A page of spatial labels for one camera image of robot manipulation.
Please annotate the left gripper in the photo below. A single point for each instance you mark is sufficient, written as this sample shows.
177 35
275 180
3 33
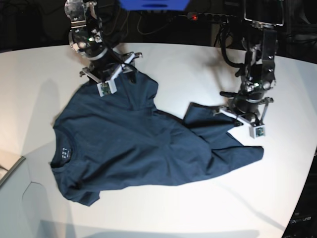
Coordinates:
247 109

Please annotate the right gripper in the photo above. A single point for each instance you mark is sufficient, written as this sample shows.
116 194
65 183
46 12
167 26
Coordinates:
110 65

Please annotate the dark blue t-shirt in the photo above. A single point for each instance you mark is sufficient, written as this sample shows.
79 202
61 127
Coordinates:
120 140

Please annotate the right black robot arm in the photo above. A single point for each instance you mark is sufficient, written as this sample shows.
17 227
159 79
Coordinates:
94 34

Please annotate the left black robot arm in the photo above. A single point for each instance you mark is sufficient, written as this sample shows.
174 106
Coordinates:
259 39

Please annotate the blue box overhead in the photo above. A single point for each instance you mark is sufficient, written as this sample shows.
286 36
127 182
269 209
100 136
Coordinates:
141 5

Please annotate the black power strip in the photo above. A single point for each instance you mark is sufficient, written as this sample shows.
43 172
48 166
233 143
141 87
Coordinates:
210 17

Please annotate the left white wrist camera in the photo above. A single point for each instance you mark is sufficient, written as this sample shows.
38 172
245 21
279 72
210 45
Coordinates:
257 130

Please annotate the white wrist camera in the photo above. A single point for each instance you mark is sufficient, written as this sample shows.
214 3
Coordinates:
106 88
257 130

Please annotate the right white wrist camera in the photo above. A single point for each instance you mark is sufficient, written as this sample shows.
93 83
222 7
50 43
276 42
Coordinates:
106 88

